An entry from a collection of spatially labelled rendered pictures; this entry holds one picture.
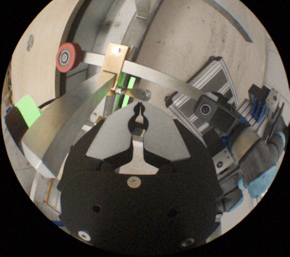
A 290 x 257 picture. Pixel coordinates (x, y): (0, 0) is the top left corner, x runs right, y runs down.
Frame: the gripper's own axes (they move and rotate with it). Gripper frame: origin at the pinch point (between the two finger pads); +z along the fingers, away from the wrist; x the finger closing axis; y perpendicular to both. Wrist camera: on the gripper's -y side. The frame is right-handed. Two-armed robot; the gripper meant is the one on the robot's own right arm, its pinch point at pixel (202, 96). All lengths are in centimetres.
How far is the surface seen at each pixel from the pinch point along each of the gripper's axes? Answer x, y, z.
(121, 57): 2.1, -26.9, -4.4
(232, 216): -148, 256, -126
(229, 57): 59, 79, 83
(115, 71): -1.5, -27.4, -4.5
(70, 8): 15, -47, -7
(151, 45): 18, -19, 83
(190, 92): -0.2, -7.0, -3.4
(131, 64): 1.1, -24.4, -3.4
